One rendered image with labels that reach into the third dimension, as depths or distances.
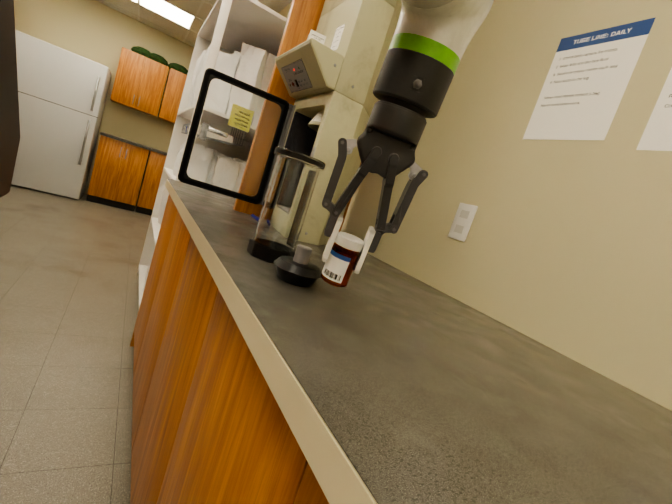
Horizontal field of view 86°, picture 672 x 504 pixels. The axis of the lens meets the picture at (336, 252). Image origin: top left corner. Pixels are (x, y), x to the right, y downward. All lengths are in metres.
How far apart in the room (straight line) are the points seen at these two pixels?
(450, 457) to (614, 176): 0.81
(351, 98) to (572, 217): 0.70
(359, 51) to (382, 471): 1.13
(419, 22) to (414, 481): 0.46
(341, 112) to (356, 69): 0.13
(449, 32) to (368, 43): 0.77
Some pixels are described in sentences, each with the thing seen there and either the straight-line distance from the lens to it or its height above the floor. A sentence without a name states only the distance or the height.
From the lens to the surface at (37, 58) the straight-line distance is 6.07.
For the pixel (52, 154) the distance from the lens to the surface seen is 6.03.
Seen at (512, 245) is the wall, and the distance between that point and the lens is 1.08.
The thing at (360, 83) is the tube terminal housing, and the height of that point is 1.46.
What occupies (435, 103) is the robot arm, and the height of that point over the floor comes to 1.25.
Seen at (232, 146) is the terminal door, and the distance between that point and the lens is 1.41.
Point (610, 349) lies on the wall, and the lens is 0.95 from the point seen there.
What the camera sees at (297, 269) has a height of 0.97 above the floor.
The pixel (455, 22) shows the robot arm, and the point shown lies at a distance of 0.51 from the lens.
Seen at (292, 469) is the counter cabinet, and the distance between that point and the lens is 0.42.
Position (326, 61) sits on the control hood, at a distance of 1.19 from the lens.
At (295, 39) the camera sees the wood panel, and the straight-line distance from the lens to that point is 1.57.
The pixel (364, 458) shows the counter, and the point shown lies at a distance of 0.29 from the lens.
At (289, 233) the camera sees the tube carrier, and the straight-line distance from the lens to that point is 0.75.
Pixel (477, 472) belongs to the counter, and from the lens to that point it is 0.34.
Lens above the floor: 1.10
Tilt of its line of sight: 8 degrees down
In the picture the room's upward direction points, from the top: 18 degrees clockwise
